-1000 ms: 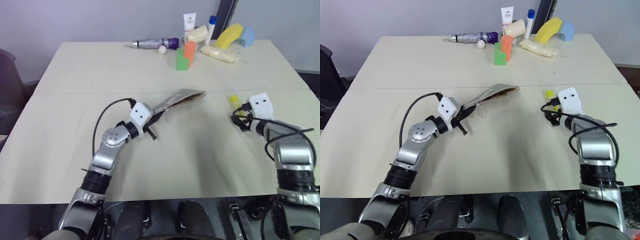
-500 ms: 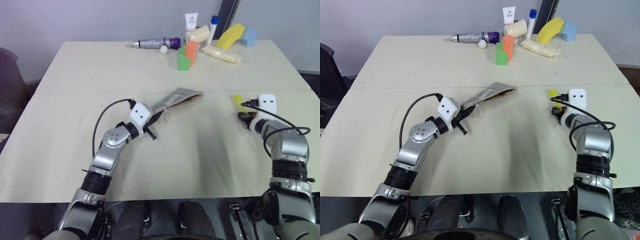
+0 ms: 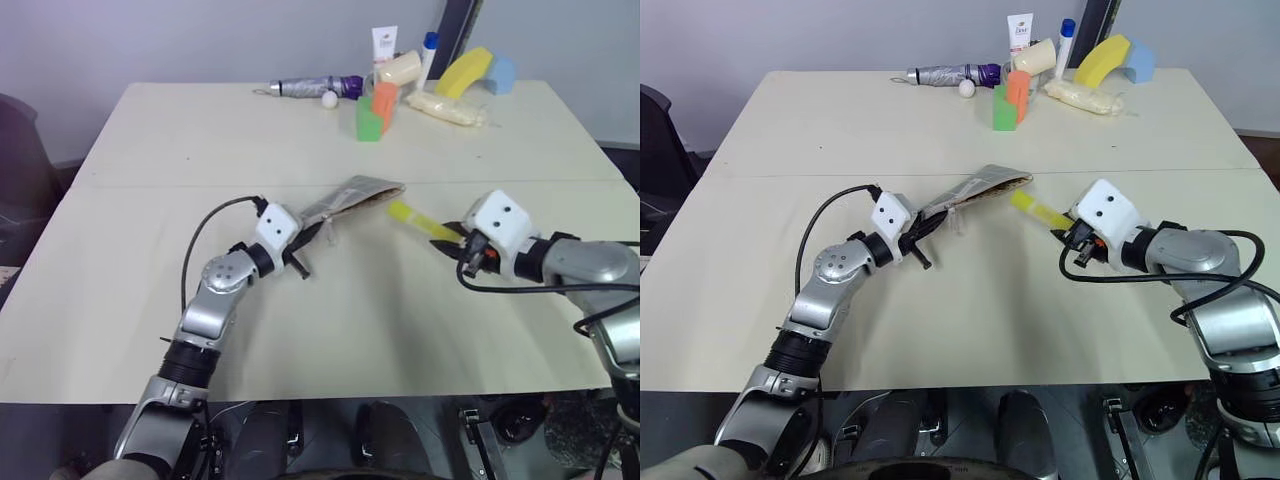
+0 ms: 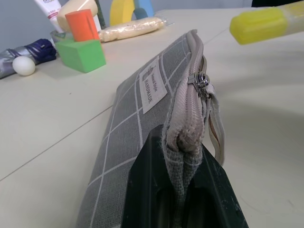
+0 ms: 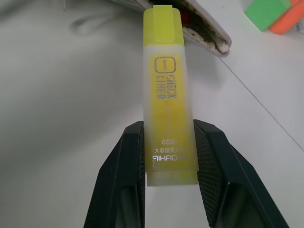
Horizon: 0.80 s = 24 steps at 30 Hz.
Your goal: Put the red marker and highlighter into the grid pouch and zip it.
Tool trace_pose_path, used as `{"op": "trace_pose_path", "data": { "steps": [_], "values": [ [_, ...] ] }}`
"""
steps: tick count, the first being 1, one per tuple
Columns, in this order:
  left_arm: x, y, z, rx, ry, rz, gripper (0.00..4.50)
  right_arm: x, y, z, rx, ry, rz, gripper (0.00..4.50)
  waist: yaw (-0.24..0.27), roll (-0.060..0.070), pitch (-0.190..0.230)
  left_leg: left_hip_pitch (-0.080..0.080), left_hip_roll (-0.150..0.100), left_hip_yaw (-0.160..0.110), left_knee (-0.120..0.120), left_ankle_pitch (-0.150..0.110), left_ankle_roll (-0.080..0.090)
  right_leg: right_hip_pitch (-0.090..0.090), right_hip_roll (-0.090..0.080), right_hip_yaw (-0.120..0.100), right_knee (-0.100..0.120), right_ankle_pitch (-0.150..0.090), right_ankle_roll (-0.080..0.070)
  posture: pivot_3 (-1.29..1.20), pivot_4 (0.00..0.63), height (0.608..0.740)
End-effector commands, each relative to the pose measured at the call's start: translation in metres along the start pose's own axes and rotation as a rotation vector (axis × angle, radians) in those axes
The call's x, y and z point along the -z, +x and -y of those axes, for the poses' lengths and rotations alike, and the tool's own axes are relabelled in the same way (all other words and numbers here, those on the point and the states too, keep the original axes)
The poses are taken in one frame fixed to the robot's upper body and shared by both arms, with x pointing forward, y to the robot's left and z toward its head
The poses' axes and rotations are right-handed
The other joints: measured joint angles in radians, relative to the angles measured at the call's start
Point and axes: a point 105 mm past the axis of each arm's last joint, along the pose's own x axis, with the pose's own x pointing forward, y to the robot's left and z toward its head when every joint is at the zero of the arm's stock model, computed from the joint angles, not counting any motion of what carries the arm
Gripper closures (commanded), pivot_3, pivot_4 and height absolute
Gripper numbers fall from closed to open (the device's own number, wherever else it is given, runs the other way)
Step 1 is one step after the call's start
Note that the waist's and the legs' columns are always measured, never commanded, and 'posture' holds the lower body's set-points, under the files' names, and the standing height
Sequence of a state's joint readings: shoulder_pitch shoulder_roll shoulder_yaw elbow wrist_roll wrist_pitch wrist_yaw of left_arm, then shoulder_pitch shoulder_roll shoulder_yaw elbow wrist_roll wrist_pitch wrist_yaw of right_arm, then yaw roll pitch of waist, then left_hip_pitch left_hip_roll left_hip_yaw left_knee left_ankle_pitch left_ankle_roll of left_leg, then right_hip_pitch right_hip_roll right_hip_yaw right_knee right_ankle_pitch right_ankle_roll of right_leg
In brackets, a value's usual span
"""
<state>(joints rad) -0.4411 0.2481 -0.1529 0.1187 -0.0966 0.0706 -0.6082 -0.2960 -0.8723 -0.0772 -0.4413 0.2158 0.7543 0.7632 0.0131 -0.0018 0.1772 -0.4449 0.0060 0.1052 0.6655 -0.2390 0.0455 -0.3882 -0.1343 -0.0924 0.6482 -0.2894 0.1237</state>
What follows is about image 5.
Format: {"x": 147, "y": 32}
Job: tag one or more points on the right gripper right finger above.
{"x": 228, "y": 185}

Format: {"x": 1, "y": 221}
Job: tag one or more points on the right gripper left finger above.
{"x": 118, "y": 185}

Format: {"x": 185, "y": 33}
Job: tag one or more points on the yellow highlighter pen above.
{"x": 166, "y": 99}

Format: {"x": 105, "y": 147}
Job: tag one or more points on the grey checked pencil pouch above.
{"x": 209, "y": 26}

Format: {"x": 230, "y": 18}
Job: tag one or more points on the orange sponge block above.
{"x": 288, "y": 21}

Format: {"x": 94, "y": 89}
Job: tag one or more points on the green sponge block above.
{"x": 266, "y": 13}

